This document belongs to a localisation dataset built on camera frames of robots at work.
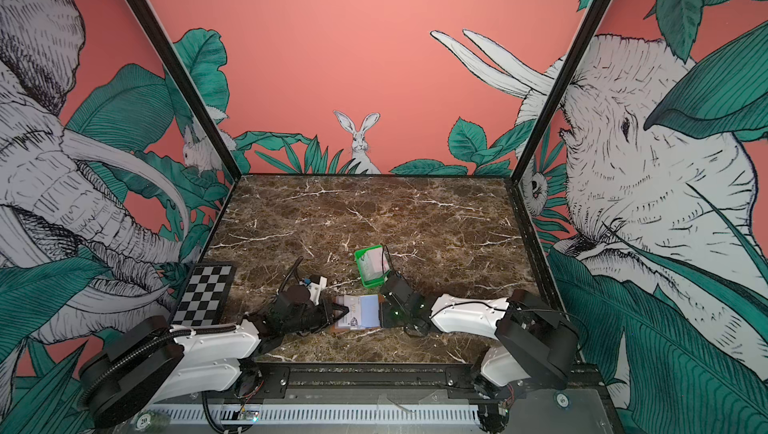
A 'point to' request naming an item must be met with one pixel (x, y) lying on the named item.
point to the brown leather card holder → (364, 314)
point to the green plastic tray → (373, 282)
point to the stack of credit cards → (373, 262)
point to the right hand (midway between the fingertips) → (376, 316)
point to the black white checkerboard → (205, 294)
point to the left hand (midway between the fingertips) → (352, 309)
